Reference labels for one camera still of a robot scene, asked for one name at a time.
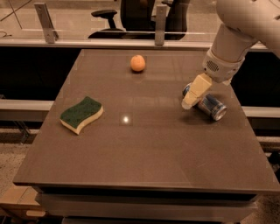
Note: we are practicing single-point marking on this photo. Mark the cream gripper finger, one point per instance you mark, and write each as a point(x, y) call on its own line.
point(197, 89)

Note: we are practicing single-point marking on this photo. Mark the wooden box under table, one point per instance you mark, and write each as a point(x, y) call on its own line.
point(19, 203)

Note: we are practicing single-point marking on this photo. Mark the blue silver redbull can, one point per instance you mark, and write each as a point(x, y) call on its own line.
point(208, 104)

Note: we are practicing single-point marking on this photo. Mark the orange fruit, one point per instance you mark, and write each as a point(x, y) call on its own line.
point(137, 63)

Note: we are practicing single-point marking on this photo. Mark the metal glass bracket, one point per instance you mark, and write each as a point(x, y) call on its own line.
point(160, 25)
point(47, 25)

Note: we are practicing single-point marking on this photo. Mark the green yellow sponge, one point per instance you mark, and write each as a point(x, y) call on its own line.
point(82, 114)

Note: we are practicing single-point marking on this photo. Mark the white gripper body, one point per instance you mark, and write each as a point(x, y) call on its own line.
point(221, 69)

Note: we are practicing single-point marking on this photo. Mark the middle metal glass bracket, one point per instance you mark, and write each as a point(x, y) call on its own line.
point(160, 25)

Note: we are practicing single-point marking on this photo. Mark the left metal glass bracket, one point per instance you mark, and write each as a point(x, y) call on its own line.
point(47, 25)

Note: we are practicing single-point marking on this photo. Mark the black office chair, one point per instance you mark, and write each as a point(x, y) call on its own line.
point(139, 23)

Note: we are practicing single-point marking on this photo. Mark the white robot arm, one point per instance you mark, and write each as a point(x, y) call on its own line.
point(243, 24)

